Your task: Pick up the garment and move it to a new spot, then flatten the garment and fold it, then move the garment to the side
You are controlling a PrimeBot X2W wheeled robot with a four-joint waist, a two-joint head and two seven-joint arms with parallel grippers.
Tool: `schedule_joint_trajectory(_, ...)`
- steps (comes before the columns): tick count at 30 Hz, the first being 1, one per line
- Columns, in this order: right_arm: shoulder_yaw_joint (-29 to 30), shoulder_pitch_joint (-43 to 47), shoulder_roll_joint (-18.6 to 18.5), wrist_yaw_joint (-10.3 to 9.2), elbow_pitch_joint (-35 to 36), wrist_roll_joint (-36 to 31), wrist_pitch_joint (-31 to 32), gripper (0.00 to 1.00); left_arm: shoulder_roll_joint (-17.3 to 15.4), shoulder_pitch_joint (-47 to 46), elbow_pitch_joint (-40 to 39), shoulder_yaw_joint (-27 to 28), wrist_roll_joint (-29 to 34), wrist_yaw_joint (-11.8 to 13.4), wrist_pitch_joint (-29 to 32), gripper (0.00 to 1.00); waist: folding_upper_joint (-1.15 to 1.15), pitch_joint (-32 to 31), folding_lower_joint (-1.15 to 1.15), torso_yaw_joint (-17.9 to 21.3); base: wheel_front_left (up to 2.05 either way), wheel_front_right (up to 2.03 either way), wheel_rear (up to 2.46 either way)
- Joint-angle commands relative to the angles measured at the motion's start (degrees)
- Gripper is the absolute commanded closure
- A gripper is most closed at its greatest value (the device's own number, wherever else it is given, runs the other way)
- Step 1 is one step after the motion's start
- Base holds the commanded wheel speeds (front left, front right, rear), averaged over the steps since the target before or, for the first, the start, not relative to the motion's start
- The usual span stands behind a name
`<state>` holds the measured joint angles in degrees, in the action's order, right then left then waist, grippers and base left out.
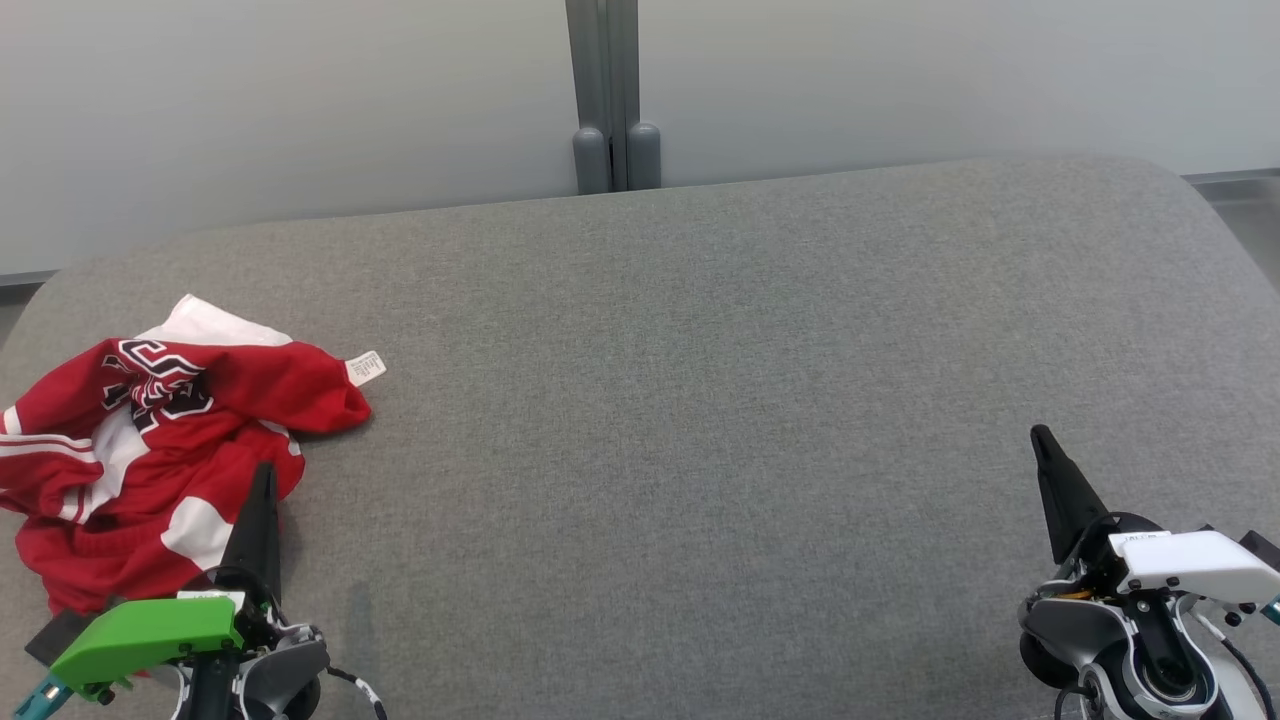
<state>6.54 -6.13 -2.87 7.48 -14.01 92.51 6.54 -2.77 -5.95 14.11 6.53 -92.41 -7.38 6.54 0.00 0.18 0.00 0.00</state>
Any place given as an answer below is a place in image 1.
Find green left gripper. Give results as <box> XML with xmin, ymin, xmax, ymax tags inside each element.
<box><xmin>48</xmin><ymin>461</ymin><xmax>288</xmax><ymax>701</ymax></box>

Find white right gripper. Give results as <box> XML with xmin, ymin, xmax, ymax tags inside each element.
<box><xmin>1030</xmin><ymin>424</ymin><xmax>1280</xmax><ymax>607</ymax></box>

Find red jersey with black lettering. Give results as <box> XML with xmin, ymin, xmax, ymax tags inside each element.
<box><xmin>0</xmin><ymin>294</ymin><xmax>387</xmax><ymax>523</ymax></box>

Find red shorts with white patches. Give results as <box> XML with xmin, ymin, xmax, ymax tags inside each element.
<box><xmin>14</xmin><ymin>420</ymin><xmax>307</xmax><ymax>617</ymax></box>

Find black white left arm cable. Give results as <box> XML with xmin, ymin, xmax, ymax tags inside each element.
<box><xmin>325</xmin><ymin>666</ymin><xmax>389</xmax><ymax>720</ymax></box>

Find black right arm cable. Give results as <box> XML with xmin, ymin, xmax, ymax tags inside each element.
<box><xmin>1195</xmin><ymin>608</ymin><xmax>1279</xmax><ymax>720</ymax></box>

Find grey double partition post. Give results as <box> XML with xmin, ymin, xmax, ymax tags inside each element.
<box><xmin>564</xmin><ymin>0</ymin><xmax>663</xmax><ymax>195</ymax></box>

